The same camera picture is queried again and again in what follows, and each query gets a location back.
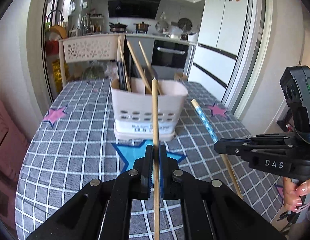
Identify bamboo chopstick patterned end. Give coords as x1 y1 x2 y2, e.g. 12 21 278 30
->
127 41 152 94

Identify black kitchen faucet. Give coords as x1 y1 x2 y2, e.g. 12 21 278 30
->
46 9 64 27

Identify person's right hand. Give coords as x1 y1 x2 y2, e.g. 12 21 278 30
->
283 177 310 212

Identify beige plastic utensil holder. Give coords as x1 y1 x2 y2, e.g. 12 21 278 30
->
111 78 188 141

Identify grey checkered tablecloth with stars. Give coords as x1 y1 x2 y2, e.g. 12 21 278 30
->
15 80 282 239

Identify cardboard box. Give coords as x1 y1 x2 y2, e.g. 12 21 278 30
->
174 72 188 81

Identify white refrigerator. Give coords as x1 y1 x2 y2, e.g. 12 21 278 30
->
188 0 248 101

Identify black built-in oven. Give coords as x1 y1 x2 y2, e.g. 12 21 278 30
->
152 40 189 69

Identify pink plastic stool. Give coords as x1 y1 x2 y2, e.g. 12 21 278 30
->
0 100 29 224

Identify beige perforated storage cart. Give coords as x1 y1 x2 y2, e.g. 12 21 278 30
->
58 33 125 86

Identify copper cooking pot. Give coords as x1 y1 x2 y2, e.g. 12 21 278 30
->
134 22 151 34

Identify black wok on stove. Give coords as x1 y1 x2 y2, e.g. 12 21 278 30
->
109 22 128 33

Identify black range hood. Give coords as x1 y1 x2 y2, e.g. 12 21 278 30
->
108 0 161 20

